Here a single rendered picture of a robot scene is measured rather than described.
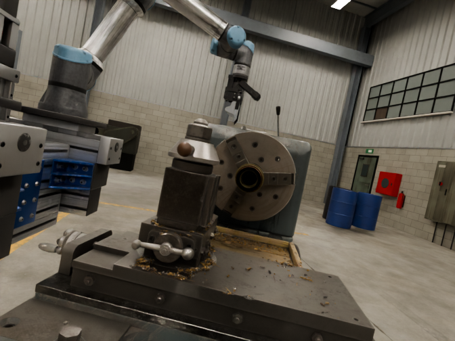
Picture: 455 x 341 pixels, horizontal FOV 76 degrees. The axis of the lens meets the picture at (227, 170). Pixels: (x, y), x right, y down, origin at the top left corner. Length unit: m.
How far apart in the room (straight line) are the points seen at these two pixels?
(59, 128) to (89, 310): 0.75
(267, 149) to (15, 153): 0.71
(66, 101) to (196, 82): 10.22
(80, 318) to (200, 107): 10.77
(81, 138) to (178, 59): 10.38
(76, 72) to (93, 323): 0.86
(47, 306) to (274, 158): 0.77
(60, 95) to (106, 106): 10.11
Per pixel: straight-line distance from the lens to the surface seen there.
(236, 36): 1.22
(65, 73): 1.12
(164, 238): 0.41
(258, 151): 1.02
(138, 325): 0.43
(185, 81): 11.19
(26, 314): 0.45
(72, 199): 1.09
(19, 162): 0.64
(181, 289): 0.41
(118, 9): 1.33
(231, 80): 1.37
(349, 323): 0.42
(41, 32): 12.31
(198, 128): 0.43
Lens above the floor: 1.14
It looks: 3 degrees down
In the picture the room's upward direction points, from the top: 11 degrees clockwise
